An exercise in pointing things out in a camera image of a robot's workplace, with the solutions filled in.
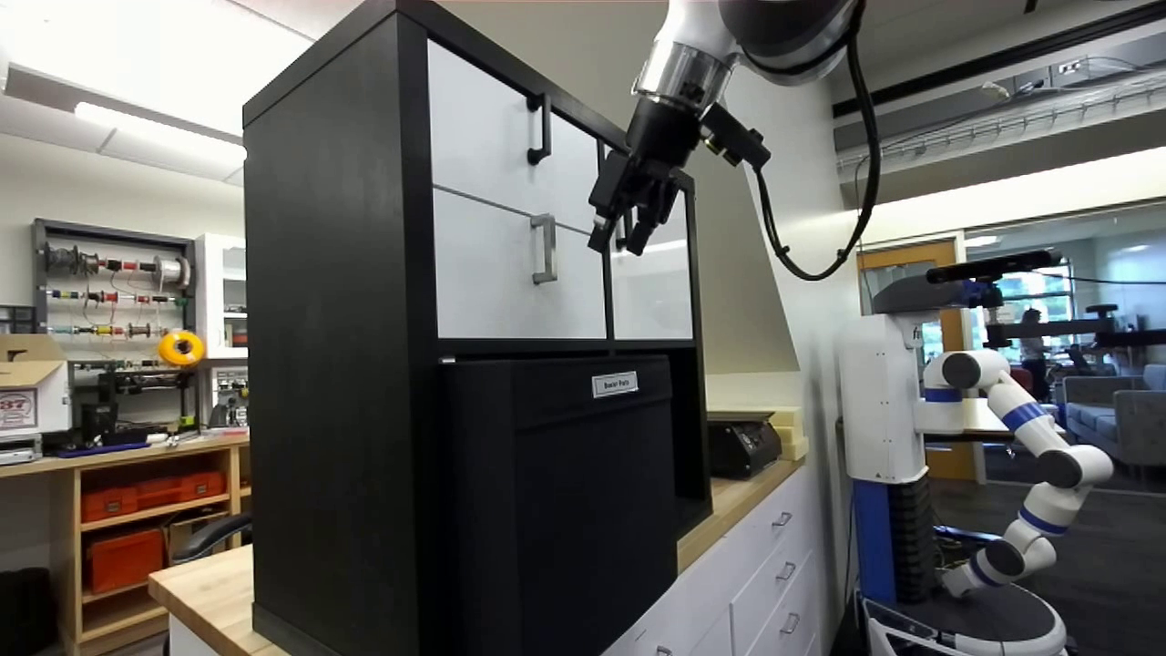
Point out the fluorescent ceiling light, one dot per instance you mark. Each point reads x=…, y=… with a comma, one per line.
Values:
x=157, y=134

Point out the black box device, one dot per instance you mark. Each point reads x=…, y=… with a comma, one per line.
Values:
x=740, y=442

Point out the white blue mobile robot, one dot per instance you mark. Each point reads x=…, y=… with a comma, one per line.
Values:
x=884, y=425

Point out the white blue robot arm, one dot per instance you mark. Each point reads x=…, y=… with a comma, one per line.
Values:
x=1043, y=455

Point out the wall tool rack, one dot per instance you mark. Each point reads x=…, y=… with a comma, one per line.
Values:
x=111, y=277

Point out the wooden workbench shelf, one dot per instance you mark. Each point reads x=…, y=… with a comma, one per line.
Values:
x=67, y=532

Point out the cardboard box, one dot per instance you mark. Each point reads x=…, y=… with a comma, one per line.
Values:
x=25, y=359

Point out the white cabinet drawer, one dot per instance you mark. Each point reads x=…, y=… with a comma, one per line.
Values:
x=479, y=120
x=488, y=276
x=683, y=217

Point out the black fabric storage bin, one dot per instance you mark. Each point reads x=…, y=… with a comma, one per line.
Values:
x=548, y=522

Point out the black shelf cabinet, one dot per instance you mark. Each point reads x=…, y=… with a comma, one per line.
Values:
x=340, y=367

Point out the yellow tape roll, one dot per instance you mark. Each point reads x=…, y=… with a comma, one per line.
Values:
x=169, y=351

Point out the white bin label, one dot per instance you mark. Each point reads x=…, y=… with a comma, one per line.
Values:
x=615, y=383

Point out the long orange storage box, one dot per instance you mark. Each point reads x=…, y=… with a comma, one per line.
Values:
x=151, y=492

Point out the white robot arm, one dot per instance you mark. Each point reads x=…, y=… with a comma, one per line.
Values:
x=731, y=29

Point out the small orange storage box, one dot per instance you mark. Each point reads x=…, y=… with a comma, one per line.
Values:
x=121, y=560

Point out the white counter drawer unit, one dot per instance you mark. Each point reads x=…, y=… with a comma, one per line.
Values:
x=693, y=613
x=759, y=568

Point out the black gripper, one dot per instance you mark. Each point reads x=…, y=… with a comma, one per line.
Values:
x=665, y=137

